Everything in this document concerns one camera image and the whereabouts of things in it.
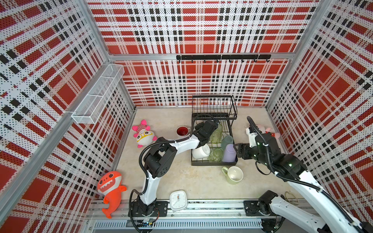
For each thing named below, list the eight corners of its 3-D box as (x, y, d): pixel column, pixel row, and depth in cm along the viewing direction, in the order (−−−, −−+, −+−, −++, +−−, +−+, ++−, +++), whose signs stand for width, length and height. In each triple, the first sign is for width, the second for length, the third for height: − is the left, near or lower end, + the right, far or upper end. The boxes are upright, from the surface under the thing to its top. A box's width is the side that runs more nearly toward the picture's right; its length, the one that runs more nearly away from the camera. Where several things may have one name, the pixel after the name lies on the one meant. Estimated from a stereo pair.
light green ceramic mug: (222, 186, 83) (225, 181, 75) (221, 172, 88) (223, 166, 80) (240, 186, 82) (245, 181, 75) (237, 172, 88) (241, 166, 80)
